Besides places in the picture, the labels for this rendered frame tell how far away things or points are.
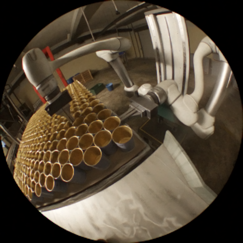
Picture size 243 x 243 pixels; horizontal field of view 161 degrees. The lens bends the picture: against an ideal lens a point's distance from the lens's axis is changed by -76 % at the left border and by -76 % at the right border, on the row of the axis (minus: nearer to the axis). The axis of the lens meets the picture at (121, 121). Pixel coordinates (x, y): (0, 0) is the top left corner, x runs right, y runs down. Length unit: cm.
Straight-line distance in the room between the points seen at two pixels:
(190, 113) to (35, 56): 67
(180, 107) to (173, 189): 35
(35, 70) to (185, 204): 66
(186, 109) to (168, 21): 76
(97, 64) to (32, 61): 935
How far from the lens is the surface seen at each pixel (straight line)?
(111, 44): 57
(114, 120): 36
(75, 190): 41
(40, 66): 37
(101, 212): 38
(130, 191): 33
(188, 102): 46
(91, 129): 38
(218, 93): 67
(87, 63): 937
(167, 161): 34
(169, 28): 92
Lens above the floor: 140
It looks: 44 degrees down
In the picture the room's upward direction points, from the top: 22 degrees counter-clockwise
